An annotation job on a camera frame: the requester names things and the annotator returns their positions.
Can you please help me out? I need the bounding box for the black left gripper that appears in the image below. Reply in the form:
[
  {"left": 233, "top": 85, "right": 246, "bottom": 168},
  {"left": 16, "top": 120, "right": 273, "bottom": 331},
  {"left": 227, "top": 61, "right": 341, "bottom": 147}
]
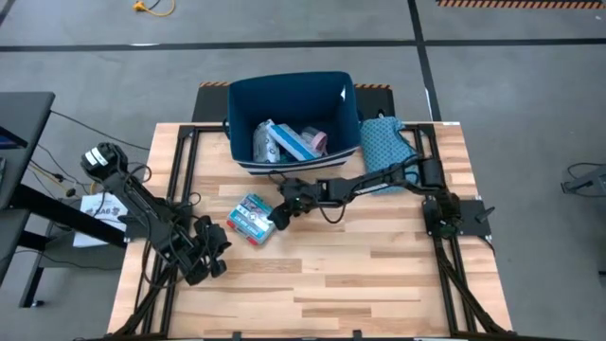
[{"left": 182, "top": 215, "right": 233, "bottom": 287}]

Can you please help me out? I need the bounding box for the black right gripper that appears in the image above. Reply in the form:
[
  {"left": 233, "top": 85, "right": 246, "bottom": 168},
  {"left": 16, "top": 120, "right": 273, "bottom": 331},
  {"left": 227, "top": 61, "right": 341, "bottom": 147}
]
[{"left": 266, "top": 178, "right": 329, "bottom": 232}]

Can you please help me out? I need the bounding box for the green first aid kit box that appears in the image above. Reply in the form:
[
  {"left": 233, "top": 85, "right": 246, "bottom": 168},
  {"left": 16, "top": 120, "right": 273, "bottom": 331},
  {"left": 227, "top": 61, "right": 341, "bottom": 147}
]
[{"left": 225, "top": 191, "right": 277, "bottom": 247}]

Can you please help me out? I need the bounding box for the white printed wipes packet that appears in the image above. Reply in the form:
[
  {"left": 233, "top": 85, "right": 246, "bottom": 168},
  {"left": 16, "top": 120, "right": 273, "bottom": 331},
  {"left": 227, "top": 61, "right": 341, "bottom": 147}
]
[{"left": 252, "top": 117, "right": 281, "bottom": 165}]

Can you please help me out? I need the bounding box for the blue white weekly pill organizer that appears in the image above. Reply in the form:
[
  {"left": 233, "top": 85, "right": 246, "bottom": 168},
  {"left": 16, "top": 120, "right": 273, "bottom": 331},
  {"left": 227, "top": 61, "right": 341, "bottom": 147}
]
[{"left": 268, "top": 122, "right": 323, "bottom": 162}]

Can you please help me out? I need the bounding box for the clear cup with pink lid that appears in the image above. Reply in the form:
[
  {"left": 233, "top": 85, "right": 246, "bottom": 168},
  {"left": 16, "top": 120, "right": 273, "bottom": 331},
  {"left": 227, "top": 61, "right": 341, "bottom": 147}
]
[{"left": 300, "top": 125, "right": 330, "bottom": 156}]

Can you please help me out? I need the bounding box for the folded teal patterned shirt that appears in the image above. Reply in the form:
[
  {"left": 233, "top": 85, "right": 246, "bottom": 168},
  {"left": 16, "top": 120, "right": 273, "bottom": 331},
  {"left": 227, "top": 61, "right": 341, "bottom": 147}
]
[{"left": 358, "top": 116, "right": 422, "bottom": 195}]

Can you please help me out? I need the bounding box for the navy white striped fabric bin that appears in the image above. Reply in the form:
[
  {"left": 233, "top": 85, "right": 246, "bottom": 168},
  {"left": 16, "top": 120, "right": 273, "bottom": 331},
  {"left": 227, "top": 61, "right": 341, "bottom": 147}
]
[{"left": 224, "top": 70, "right": 365, "bottom": 177}]

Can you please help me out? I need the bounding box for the white printed paper sheet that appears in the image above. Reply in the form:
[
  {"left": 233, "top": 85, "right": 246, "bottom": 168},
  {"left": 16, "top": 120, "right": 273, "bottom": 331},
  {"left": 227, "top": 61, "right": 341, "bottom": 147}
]
[{"left": 73, "top": 191, "right": 130, "bottom": 249}]

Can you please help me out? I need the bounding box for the dark grey desk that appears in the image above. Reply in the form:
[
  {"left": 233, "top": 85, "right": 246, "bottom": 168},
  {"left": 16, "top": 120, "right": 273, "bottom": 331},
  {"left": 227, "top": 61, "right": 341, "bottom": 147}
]
[{"left": 0, "top": 91, "right": 128, "bottom": 309}]

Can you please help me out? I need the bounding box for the grey stand foot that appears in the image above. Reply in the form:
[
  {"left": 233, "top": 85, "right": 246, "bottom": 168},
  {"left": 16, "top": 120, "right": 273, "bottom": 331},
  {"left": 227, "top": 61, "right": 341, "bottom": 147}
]
[{"left": 561, "top": 163, "right": 606, "bottom": 196}]

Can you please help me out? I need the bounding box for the black aluminium table frame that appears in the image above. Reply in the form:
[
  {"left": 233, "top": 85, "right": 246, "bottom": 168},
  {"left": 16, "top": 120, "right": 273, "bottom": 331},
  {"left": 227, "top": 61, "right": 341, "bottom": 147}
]
[
  {"left": 113, "top": 123, "right": 228, "bottom": 340},
  {"left": 401, "top": 121, "right": 510, "bottom": 337}
]

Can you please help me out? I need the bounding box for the black floor cable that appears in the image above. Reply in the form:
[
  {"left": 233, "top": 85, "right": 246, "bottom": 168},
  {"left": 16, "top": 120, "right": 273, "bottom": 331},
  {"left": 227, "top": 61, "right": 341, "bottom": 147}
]
[{"left": 49, "top": 110, "right": 151, "bottom": 152}]

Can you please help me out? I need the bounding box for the yellow floor cable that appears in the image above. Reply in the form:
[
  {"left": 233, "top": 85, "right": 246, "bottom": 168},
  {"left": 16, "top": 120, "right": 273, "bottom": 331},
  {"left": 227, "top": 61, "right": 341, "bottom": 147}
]
[{"left": 132, "top": 0, "right": 176, "bottom": 18}]

